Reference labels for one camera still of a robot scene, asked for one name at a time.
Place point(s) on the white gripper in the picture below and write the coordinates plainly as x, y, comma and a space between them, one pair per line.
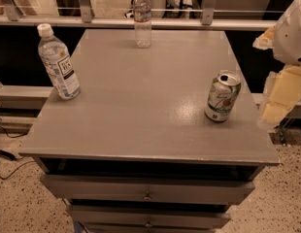
291, 36

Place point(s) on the green 7up can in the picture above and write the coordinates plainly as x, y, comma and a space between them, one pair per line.
223, 93

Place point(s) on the blue labelled plastic bottle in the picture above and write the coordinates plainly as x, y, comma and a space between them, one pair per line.
57, 61

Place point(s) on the clear water bottle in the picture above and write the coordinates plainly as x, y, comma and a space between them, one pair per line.
142, 22

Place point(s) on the top grey drawer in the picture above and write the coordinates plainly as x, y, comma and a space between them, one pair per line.
148, 190

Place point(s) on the grey drawer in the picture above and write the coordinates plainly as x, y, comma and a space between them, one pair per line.
148, 190
148, 218

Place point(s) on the grey drawer cabinet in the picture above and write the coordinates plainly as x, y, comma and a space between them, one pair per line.
140, 114

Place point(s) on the metal railing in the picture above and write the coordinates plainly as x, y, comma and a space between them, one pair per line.
240, 15

